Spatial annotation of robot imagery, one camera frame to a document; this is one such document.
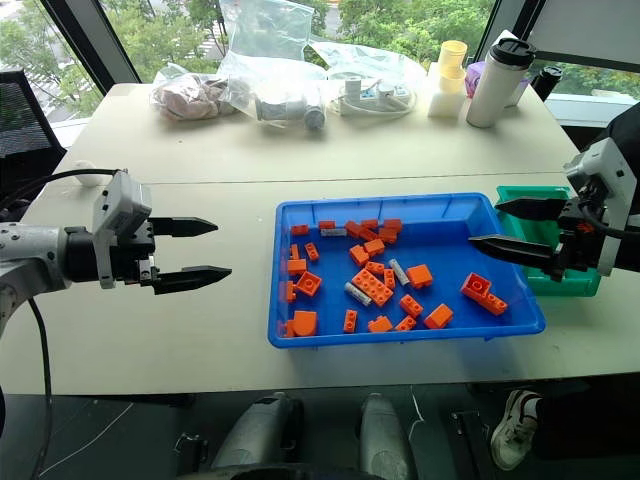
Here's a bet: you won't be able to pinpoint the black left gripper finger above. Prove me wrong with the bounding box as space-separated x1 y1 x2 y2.
151 265 233 296
149 216 220 239

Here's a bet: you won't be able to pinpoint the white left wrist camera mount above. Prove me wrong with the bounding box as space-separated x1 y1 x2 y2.
91 169 153 291

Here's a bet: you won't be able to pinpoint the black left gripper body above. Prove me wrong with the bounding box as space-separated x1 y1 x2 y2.
115 218 162 289

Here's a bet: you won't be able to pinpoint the yellow plastic cup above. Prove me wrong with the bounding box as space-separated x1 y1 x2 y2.
438 40 469 94

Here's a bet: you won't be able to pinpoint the black bottle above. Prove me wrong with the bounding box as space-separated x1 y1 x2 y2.
529 64 565 104

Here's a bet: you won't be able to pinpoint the clear zip bag grey parts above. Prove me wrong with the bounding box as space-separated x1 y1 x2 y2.
218 0 332 132

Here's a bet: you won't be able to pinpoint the black mesh office chair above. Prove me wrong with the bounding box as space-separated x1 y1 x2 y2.
0 69 68 202

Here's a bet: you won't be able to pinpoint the white tumbler with black lid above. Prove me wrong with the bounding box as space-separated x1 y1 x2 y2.
465 36 537 129

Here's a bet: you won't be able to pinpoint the black trouser leg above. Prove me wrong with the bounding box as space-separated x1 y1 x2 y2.
532 388 640 462

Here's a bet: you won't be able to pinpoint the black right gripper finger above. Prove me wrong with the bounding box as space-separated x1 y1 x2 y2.
467 233 567 283
494 197 570 222

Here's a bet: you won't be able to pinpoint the green plastic bin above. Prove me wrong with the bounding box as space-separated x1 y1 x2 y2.
494 184 603 298

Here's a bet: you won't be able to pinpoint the small white round object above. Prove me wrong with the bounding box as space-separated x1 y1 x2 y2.
73 159 107 188

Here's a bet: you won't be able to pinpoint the clear bag with power strip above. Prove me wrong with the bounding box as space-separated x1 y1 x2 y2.
308 40 429 122

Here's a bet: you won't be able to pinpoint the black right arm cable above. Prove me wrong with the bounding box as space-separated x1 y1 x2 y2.
579 198 640 237

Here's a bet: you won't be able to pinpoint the white power strip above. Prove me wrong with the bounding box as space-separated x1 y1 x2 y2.
338 73 417 119

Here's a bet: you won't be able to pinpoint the black floor bracket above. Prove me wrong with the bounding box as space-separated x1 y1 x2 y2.
174 431 210 475
449 409 495 480

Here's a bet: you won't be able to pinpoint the silver rounded robot leg shape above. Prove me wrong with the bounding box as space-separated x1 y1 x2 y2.
359 392 417 480
211 391 305 472

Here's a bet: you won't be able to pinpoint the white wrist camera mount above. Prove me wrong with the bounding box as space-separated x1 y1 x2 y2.
91 169 153 291
564 137 639 279

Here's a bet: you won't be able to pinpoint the thin white floor cord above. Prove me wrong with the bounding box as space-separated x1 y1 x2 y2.
408 384 427 454

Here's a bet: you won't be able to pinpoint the blue plastic tray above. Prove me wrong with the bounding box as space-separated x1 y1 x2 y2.
267 192 547 350

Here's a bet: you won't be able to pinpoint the clear bag with pink contents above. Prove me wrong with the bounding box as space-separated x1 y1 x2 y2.
150 68 252 123

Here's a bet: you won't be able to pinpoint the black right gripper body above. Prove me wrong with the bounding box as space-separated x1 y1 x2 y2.
553 182 609 279

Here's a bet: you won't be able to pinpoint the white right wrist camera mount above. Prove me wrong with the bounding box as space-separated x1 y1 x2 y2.
564 137 639 279

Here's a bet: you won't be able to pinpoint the white sneaker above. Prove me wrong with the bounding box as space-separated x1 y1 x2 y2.
490 389 545 472

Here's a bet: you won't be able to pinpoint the large orange building brick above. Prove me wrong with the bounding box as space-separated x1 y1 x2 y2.
350 269 395 307

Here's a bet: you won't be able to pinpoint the black garment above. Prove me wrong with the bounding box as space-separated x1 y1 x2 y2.
579 101 640 167

